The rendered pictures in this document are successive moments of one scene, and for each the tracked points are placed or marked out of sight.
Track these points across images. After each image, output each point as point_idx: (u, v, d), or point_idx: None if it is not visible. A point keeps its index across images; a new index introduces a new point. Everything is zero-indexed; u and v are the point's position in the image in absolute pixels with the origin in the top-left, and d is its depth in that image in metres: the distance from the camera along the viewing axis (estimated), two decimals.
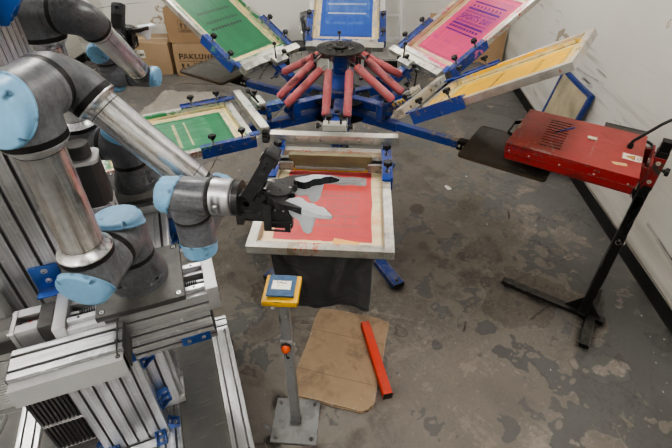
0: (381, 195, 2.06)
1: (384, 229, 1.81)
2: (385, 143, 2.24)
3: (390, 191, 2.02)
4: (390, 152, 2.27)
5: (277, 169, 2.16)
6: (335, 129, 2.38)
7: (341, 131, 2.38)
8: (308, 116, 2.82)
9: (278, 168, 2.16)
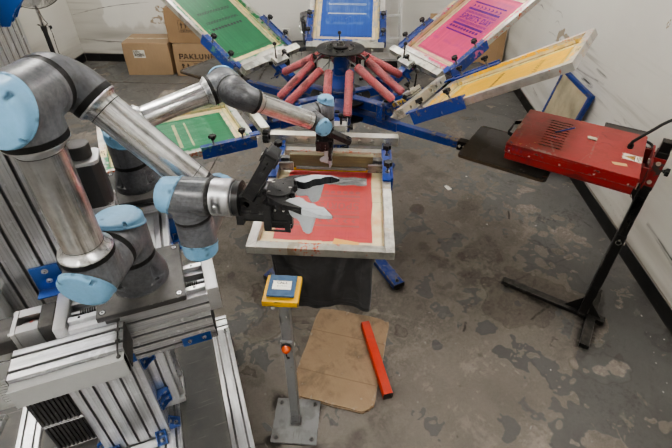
0: (381, 195, 2.06)
1: (384, 229, 1.81)
2: (385, 143, 2.24)
3: (390, 191, 2.03)
4: (390, 152, 2.27)
5: (277, 169, 2.16)
6: (335, 129, 2.38)
7: (341, 131, 2.38)
8: None
9: (278, 168, 2.17)
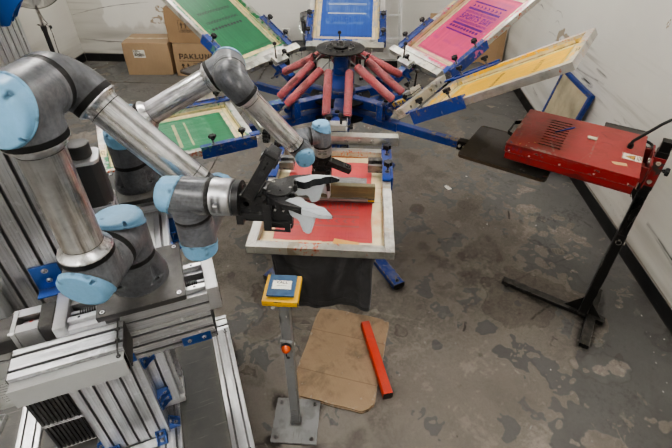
0: (381, 195, 2.06)
1: (384, 229, 1.81)
2: (385, 143, 2.24)
3: (390, 191, 2.03)
4: (390, 152, 2.27)
5: (277, 169, 2.16)
6: (335, 129, 2.38)
7: (341, 131, 2.38)
8: (308, 116, 2.82)
9: (278, 168, 2.17)
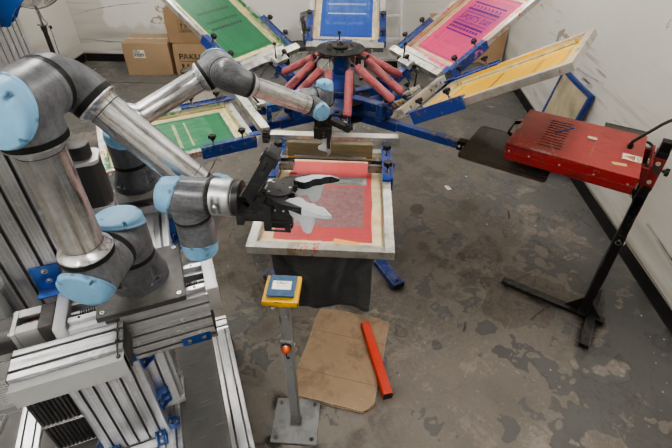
0: (381, 195, 2.06)
1: (384, 229, 1.81)
2: (385, 143, 2.24)
3: (390, 191, 2.03)
4: (390, 152, 2.27)
5: (277, 169, 2.16)
6: (335, 129, 2.38)
7: (341, 131, 2.38)
8: (308, 116, 2.82)
9: (278, 168, 2.17)
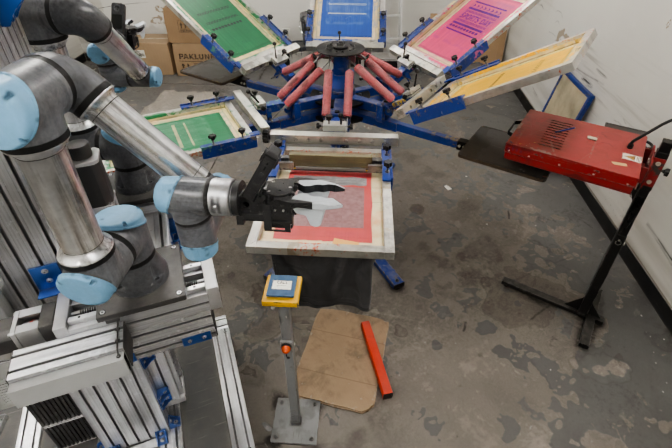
0: (381, 195, 2.06)
1: (384, 229, 1.81)
2: (385, 143, 2.24)
3: (390, 191, 2.03)
4: (390, 152, 2.27)
5: (277, 169, 2.16)
6: (335, 129, 2.38)
7: (341, 131, 2.38)
8: (308, 116, 2.82)
9: (278, 168, 2.17)
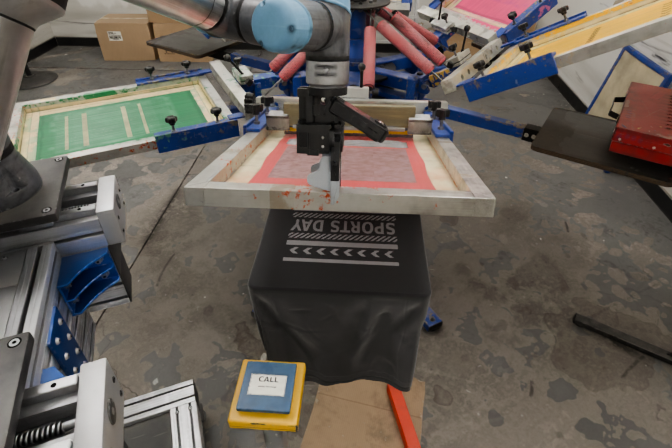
0: (436, 155, 1.22)
1: (460, 175, 0.94)
2: (432, 100, 1.46)
3: (453, 144, 1.19)
4: (439, 116, 1.48)
5: (263, 124, 1.34)
6: (353, 94, 1.61)
7: (361, 97, 1.62)
8: None
9: (264, 124, 1.35)
